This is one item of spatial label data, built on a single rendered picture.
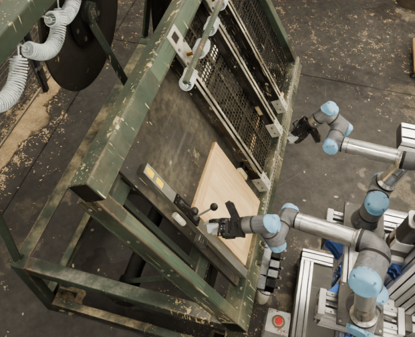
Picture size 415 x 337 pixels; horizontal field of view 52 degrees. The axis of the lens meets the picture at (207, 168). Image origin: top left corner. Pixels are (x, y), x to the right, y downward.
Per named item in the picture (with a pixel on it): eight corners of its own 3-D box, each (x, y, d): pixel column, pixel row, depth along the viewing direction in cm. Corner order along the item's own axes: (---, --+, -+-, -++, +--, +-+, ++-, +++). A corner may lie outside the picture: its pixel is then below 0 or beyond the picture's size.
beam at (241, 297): (230, 331, 229) (247, 333, 223) (219, 322, 222) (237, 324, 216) (289, 69, 356) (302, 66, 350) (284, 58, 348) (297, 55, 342)
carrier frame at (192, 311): (231, 363, 289) (243, 329, 222) (47, 309, 307) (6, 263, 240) (282, 130, 415) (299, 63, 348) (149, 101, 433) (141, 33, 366)
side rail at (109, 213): (219, 321, 222) (237, 323, 216) (75, 204, 155) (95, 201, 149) (222, 311, 225) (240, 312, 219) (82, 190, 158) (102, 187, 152)
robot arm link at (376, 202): (356, 216, 228) (364, 203, 217) (363, 198, 235) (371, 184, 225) (378, 226, 225) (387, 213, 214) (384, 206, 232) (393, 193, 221)
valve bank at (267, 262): (274, 307, 255) (281, 294, 236) (250, 301, 257) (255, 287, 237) (287, 236, 284) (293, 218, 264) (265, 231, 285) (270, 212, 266)
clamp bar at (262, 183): (258, 194, 265) (295, 190, 252) (149, 43, 193) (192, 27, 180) (261, 181, 271) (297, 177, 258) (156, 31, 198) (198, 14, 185)
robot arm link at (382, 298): (383, 295, 203) (394, 285, 192) (375, 320, 196) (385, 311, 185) (359, 283, 206) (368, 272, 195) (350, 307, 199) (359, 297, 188)
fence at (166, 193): (239, 278, 233) (246, 278, 231) (135, 173, 175) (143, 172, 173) (241, 269, 236) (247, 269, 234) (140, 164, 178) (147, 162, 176)
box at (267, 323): (282, 345, 225) (288, 336, 211) (260, 339, 227) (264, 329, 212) (285, 323, 232) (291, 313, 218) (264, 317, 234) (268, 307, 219)
